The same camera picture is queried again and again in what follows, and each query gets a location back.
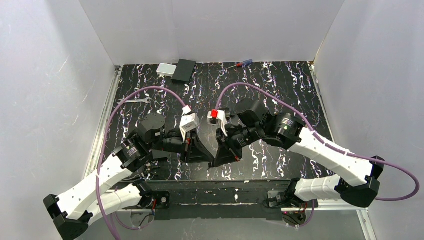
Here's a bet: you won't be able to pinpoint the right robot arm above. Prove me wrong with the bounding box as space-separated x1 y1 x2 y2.
207 99 384 208

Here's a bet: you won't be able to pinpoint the black box at front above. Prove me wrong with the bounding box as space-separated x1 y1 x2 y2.
150 152 169 163

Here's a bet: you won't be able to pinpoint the black box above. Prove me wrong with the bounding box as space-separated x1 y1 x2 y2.
171 59 196 83
150 152 169 163

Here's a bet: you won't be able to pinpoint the black pliers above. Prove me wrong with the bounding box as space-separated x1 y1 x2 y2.
139 163 161 181

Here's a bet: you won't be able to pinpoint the silver open-end wrench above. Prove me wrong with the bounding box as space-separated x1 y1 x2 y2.
118 97 152 104

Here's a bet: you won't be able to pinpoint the white box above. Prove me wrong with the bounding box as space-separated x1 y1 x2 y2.
156 63 177 77

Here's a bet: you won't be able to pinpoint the black box at back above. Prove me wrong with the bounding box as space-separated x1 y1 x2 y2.
171 59 196 83

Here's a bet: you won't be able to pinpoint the blue red screwdriver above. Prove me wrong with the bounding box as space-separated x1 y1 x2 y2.
228 59 253 69

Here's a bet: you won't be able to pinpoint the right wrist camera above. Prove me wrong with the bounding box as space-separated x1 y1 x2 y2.
207 109 228 137

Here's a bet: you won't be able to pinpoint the aluminium frame rail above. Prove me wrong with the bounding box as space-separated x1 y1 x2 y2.
61 66 377 240

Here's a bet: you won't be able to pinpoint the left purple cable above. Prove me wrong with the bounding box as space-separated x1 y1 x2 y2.
96 86 191 240

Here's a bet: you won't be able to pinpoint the purple cable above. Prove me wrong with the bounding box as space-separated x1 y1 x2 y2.
214 82 421 229
96 86 191 240

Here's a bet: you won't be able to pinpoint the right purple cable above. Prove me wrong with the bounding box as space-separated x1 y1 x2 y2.
214 82 421 229

